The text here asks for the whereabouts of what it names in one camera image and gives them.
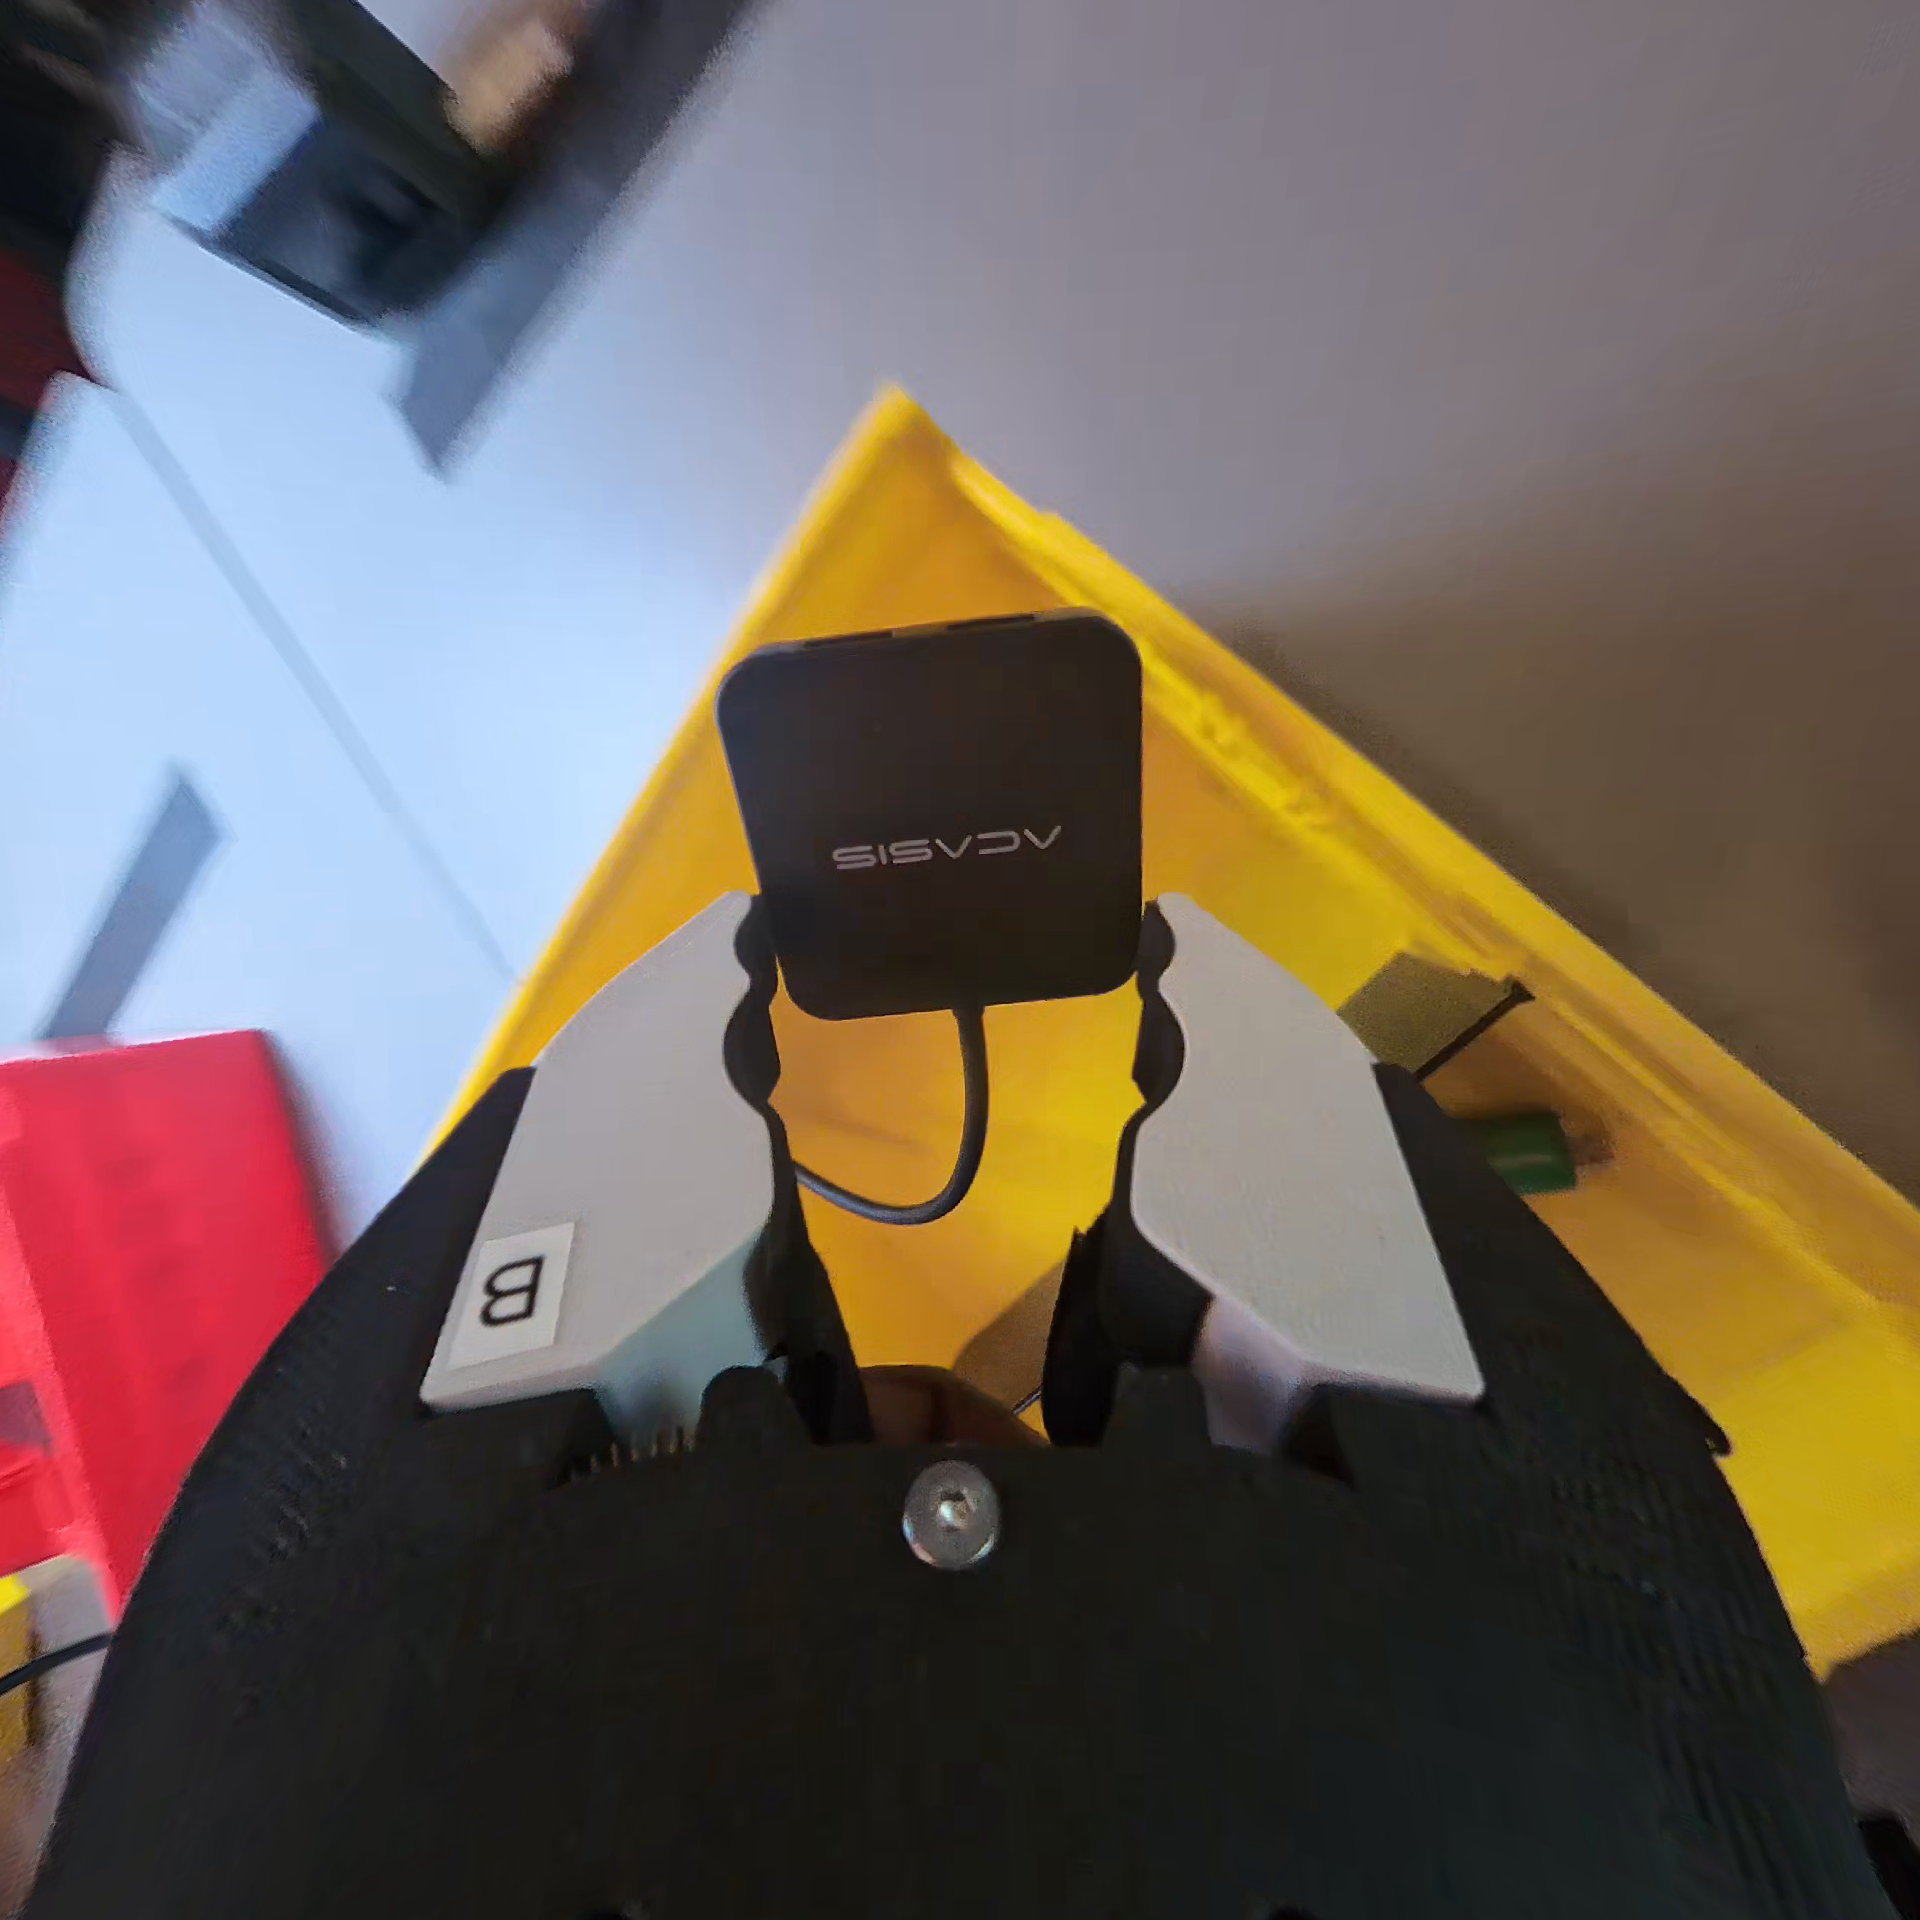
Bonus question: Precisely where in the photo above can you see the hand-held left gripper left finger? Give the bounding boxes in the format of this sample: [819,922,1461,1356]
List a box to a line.
[417,891,819,1425]

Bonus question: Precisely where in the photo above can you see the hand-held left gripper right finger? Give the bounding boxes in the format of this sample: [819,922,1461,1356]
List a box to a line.
[1128,891,1487,1402]

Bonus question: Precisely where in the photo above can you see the thin black hub cable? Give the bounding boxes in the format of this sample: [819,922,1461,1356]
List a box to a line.
[794,1011,994,1226]

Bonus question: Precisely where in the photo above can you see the yellow plastic bin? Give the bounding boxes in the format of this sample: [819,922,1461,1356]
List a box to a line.
[436,385,1920,1677]

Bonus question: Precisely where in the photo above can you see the black square hdmi hub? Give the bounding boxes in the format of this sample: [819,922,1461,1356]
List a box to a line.
[718,607,1143,1027]

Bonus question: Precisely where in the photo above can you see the red plastic bin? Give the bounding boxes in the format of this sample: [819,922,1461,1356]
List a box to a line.
[0,1027,336,1599]

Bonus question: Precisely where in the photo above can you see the black bin divider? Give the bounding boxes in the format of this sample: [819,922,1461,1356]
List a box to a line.
[1339,949,1536,1080]

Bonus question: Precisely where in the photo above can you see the black tape strip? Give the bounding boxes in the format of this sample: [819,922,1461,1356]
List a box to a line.
[44,767,229,1041]

